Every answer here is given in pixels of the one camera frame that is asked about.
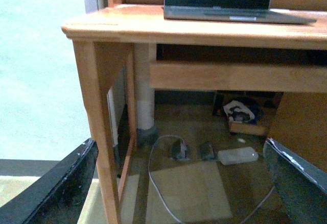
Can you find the wooden box with clothes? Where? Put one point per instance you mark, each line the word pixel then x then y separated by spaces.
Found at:
pixel 247 112

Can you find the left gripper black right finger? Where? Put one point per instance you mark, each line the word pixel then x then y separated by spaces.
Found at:
pixel 300 185

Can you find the white pipe with grey base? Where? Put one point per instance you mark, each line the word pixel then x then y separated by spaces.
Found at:
pixel 144 54

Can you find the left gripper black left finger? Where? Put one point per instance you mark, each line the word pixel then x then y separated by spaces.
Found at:
pixel 59 195

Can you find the wooden desk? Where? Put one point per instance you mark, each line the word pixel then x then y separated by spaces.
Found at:
pixel 104 43

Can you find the grey laptop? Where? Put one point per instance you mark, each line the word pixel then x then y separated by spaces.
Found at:
pixel 228 10

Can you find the white power adapter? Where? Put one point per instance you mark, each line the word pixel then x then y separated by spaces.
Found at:
pixel 237 156

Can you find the wooden keyboard tray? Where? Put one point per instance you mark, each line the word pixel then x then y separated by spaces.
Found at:
pixel 183 75

